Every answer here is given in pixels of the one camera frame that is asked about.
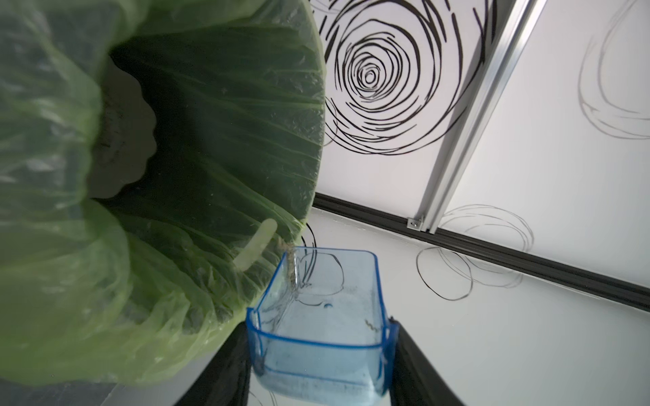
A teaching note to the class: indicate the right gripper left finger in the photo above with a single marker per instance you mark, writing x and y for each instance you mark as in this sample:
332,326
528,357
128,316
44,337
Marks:
226,379

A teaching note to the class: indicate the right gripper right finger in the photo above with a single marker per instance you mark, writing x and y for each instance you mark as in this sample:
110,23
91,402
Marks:
415,382

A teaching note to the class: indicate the bin with green bag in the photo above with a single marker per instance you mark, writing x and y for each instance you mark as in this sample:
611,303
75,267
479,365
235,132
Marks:
156,159

